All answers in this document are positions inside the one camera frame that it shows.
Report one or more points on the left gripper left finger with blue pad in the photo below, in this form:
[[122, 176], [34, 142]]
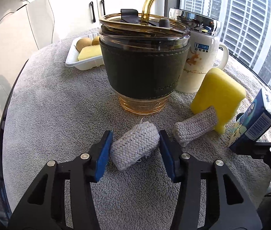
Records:
[[99, 155]]

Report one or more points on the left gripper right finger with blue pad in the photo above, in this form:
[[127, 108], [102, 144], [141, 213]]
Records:
[[171, 153]]

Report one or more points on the grey knitted cloth roll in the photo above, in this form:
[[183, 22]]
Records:
[[192, 128], [135, 144]]

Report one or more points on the yellow cartoon tissue pack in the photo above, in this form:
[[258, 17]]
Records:
[[253, 123]]

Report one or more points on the small yellow sponge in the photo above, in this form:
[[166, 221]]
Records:
[[222, 92]]

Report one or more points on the yellow rectangular sponge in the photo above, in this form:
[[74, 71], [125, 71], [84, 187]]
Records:
[[89, 52]]

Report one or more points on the bright yellow round sponge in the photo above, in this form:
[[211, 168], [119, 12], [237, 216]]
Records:
[[96, 41]]

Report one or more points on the dark yellow round sponge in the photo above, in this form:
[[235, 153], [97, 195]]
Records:
[[82, 43]]

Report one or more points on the grey terry towel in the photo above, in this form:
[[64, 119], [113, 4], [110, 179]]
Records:
[[58, 112]]

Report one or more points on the white plastic tray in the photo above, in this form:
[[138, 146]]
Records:
[[86, 64]]

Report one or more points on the amber glass tumbler green sleeve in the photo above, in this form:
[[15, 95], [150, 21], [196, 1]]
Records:
[[144, 57]]

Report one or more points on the white ceramic mug chrome lid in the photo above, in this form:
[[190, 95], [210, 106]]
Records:
[[204, 45]]

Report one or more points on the white cabinet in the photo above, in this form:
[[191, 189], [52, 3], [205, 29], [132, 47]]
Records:
[[27, 26]]

